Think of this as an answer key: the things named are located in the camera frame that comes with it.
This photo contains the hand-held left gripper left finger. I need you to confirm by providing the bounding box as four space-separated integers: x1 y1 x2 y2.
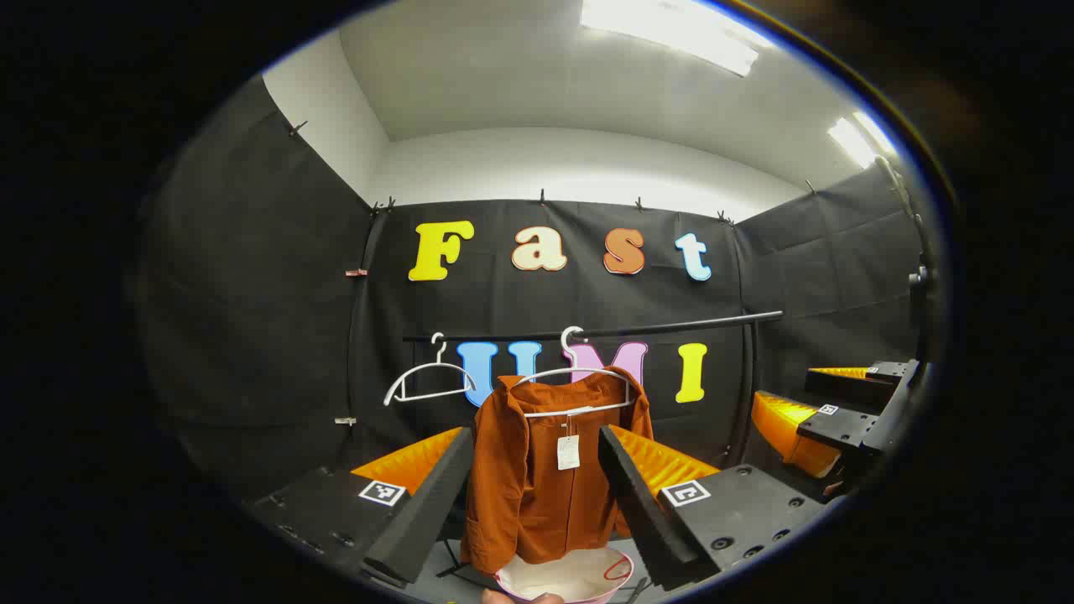
243 426 477 588

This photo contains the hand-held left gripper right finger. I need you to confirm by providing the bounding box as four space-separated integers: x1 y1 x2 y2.
596 424 832 592

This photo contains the orange corduroy jacket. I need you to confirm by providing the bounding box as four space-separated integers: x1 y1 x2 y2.
460 367 655 575

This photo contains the white pink-rimmed laundry hamper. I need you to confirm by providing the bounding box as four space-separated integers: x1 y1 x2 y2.
493 545 636 604

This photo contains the white plastic hanger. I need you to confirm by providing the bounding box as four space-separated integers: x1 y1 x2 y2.
512 325 639 419
383 331 477 408

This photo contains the black clothes rack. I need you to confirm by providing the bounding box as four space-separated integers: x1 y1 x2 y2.
401 310 785 471

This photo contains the grey metal stand pole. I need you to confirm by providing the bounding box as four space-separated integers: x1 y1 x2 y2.
873 155 939 370

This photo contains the small ceiling light panel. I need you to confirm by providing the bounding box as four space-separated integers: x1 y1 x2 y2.
826 113 899 169

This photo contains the black backdrop cloth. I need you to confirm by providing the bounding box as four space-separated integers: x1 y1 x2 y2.
138 75 936 504

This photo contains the long ceiling light panel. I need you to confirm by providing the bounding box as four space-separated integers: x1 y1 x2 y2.
579 0 777 76

